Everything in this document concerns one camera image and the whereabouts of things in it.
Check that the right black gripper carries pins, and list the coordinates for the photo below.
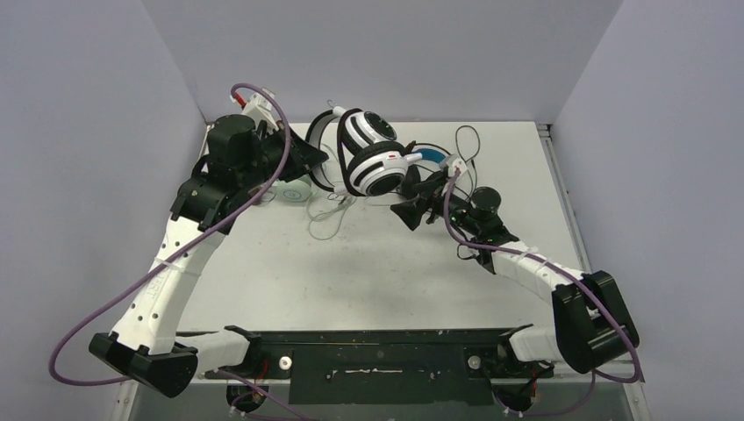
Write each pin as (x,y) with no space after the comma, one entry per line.
(430,196)

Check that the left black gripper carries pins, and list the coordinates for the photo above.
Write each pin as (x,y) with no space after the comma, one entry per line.
(301,159)

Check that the white black headphones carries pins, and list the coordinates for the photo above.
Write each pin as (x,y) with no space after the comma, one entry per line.
(372,161)

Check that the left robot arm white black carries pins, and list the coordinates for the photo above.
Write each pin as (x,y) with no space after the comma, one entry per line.
(242,154)

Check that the mint green headphones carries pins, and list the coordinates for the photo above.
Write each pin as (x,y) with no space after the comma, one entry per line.
(295,191)

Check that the black blue headphones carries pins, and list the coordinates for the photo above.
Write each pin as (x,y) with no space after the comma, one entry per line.
(428,152)

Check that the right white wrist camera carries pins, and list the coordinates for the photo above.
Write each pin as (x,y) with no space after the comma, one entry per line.
(454,166)

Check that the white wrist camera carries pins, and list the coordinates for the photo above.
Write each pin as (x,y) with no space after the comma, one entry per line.
(259,109)
(454,166)

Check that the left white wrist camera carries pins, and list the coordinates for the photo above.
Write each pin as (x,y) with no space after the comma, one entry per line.
(259,109)

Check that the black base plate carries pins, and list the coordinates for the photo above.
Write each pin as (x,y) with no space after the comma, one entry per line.
(391,367)

